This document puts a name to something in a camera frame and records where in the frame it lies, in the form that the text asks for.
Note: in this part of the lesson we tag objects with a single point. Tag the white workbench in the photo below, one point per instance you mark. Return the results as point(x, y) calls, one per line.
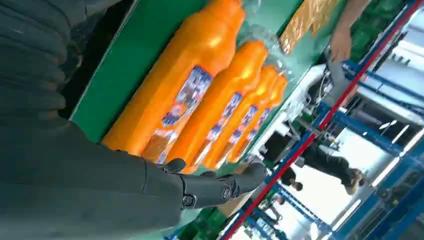
point(291, 102)

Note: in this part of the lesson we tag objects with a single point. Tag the red metal bar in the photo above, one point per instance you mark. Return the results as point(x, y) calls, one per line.
point(331, 112)

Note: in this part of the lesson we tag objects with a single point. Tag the green table mat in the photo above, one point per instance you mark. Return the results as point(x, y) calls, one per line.
point(139, 49)

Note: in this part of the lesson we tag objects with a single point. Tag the person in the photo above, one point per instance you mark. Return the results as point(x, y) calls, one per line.
point(291, 179)
point(331, 164)

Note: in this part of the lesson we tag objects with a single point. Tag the blue metal frame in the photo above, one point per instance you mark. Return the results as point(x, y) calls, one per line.
point(364, 129)

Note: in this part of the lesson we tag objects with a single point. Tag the green plastic crate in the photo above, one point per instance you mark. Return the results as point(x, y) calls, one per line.
point(371, 26)

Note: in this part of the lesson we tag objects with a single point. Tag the cardboard box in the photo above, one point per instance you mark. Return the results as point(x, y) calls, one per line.
point(233, 205)

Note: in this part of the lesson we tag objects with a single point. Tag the person's hand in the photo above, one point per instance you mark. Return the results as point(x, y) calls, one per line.
point(341, 44)

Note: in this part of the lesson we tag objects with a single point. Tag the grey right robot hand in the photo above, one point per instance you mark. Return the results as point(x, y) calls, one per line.
point(82, 188)

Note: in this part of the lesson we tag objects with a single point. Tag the black box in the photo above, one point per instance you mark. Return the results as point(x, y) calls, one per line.
point(276, 145)

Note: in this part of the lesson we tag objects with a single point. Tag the clear plastic bag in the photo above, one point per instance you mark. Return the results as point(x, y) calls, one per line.
point(275, 43)

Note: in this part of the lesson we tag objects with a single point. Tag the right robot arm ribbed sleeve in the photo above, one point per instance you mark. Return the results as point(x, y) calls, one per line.
point(30, 59)

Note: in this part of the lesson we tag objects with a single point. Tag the yellow sheet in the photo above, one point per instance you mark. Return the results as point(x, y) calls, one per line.
point(304, 23)

